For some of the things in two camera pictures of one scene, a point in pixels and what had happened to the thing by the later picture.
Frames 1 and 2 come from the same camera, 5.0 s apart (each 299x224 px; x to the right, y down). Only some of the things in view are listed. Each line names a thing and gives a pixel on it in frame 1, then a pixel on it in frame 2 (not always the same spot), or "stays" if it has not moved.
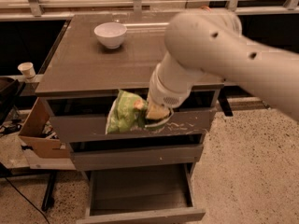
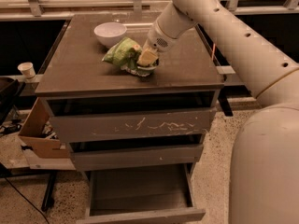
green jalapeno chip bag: x=126 y=112 -> x=125 y=54
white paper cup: x=27 y=69 stays
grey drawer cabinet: x=95 y=57 stays
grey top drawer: x=83 y=119 stays
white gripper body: x=163 y=93 -> x=156 y=40
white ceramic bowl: x=111 y=34 stays
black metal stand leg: x=49 y=190 stays
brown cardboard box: x=32 y=133 stays
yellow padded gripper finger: x=157 y=111 -> x=148 y=57
